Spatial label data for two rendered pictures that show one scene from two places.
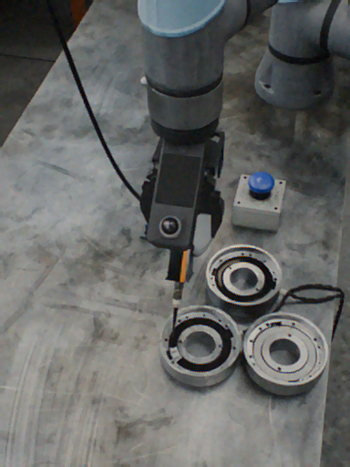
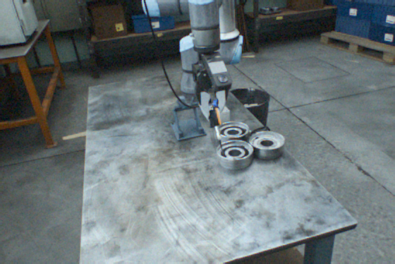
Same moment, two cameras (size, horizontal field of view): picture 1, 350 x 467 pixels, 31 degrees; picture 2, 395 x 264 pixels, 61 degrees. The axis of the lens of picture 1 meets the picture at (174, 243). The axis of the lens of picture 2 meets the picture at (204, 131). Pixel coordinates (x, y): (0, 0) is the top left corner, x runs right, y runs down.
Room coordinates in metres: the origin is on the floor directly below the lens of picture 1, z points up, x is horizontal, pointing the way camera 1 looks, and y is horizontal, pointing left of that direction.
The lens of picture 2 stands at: (-0.26, 0.44, 1.36)
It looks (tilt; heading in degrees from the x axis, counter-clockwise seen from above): 29 degrees down; 331
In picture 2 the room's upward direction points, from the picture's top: 5 degrees counter-clockwise
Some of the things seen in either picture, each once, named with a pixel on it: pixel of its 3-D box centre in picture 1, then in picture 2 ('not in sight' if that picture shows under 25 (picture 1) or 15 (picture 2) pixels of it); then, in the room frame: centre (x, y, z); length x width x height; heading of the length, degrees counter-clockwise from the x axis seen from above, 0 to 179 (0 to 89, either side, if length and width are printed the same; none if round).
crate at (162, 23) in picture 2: not in sight; (152, 20); (3.95, -1.28, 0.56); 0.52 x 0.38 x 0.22; 72
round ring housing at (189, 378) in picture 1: (200, 347); (235, 155); (0.42, -0.03, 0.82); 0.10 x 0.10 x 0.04
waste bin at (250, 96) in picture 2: not in sight; (245, 123); (1.46, -0.85, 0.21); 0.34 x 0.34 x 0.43
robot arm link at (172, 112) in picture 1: (181, 94); (204, 36); (0.51, -0.01, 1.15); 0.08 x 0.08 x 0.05
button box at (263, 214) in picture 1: (260, 199); (216, 113); (0.68, -0.14, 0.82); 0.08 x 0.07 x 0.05; 165
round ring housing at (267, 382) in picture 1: (283, 355); (266, 145); (0.40, -0.14, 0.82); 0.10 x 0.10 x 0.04
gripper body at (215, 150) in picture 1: (186, 150); (207, 65); (0.52, -0.02, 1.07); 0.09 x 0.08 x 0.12; 165
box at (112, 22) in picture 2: not in sight; (108, 20); (4.07, -0.75, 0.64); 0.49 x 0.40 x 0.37; 80
